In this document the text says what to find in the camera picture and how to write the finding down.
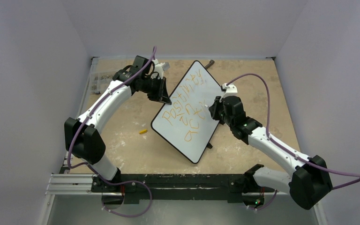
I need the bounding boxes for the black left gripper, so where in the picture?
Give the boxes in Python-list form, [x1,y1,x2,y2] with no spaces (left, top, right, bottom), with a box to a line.
[142,76,171,105]

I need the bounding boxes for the white whiteboard black frame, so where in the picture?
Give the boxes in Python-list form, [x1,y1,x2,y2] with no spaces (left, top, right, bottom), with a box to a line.
[151,60,223,164]

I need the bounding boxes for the yellow marker cap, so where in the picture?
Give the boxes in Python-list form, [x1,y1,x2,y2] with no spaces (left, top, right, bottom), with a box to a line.
[139,129,148,134]

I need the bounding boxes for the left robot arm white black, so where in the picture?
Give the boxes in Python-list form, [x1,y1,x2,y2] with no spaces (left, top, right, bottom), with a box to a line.
[64,56,172,192]

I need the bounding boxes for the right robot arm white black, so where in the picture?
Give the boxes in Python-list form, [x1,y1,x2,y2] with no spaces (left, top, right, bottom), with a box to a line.
[208,96,333,210]

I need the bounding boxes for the clear plastic screw box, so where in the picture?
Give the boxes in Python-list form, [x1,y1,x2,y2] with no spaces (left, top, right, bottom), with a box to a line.
[89,71,115,94]

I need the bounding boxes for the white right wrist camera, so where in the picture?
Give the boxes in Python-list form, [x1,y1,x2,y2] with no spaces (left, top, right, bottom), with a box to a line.
[221,83,238,99]

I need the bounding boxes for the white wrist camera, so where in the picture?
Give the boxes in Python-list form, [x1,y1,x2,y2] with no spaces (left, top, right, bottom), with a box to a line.
[151,59,170,79]
[221,83,238,99]

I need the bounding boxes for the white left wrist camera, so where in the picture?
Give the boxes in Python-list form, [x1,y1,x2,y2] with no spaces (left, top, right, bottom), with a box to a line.
[151,59,170,79]

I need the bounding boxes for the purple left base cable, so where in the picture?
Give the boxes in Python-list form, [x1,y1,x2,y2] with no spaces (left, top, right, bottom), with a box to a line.
[101,179,153,218]

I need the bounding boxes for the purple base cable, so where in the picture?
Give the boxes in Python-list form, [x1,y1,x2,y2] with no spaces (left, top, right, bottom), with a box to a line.
[101,179,153,218]
[247,186,278,212]

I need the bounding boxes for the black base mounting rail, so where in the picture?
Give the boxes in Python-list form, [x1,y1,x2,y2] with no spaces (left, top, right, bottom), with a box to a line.
[91,174,274,207]

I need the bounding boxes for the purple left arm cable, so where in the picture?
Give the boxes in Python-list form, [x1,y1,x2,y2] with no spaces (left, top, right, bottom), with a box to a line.
[67,46,158,184]

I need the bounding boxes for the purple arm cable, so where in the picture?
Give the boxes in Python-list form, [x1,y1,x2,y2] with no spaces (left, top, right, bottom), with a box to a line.
[67,46,158,184]
[225,73,360,191]

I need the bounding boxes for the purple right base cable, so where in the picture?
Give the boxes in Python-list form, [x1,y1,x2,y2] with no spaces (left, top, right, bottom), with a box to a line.
[247,186,278,212]

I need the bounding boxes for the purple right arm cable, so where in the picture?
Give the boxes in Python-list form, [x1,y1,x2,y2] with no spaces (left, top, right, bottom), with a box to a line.
[225,73,360,191]

